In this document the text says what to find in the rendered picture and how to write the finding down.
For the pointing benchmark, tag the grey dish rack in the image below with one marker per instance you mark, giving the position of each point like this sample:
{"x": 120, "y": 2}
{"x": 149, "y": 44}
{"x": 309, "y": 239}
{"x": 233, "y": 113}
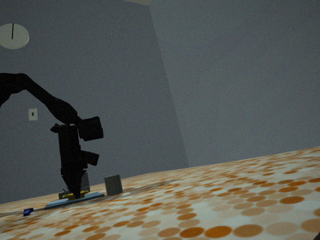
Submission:
{"x": 85, "y": 186}

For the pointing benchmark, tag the yellow plate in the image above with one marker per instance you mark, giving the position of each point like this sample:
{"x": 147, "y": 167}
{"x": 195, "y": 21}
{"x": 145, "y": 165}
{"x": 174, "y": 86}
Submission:
{"x": 70, "y": 196}

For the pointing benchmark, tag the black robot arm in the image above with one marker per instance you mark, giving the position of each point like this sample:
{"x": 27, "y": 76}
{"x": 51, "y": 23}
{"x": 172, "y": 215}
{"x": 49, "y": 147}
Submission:
{"x": 88, "y": 129}

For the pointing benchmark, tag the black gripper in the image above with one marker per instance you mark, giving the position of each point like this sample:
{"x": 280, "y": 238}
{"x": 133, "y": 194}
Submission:
{"x": 72, "y": 167}

